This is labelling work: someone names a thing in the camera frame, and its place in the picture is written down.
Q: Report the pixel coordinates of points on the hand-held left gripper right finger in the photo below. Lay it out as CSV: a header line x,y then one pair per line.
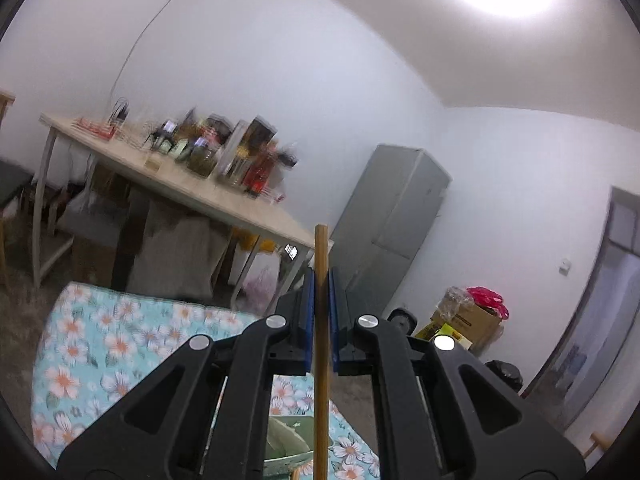
x,y
334,330

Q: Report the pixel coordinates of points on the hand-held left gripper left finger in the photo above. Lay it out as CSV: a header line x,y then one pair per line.
x,y
310,330

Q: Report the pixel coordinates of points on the bamboo chopstick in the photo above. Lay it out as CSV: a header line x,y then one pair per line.
x,y
321,250

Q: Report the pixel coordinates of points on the green plastic utensil holder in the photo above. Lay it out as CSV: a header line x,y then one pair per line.
x,y
285,440

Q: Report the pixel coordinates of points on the clear plastic bag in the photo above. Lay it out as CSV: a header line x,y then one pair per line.
x,y
456,302
262,290

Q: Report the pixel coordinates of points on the black rice cooker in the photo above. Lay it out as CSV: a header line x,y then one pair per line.
x,y
401,321

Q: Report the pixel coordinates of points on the yellow plastic bag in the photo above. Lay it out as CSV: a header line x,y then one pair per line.
x,y
257,241

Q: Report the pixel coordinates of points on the yellow carton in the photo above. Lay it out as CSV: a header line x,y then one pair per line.
x,y
440,334

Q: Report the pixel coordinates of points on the grey refrigerator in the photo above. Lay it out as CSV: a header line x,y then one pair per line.
x,y
395,210

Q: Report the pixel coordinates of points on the cardboard box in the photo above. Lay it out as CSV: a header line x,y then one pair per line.
x,y
475,327

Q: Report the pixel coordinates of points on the red plastic bag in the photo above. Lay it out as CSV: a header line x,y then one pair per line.
x,y
487,300

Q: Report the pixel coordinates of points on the grey sack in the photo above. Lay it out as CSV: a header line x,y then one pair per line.
x,y
170,255

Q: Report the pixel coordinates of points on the red cooking oil bottle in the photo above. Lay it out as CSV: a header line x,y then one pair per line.
x,y
260,175

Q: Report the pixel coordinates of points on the black round container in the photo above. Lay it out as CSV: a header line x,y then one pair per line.
x,y
504,376

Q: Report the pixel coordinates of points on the glass jar green contents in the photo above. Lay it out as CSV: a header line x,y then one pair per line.
x,y
202,160

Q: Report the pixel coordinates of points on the floral blue blanket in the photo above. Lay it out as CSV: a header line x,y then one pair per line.
x,y
100,340

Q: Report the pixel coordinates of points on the wooden table grey frame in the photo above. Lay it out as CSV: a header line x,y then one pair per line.
x,y
175,185

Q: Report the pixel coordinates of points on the wall light switch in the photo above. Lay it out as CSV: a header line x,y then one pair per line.
x,y
565,267

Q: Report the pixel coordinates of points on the doorway grey frame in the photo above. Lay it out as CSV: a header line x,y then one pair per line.
x,y
600,300

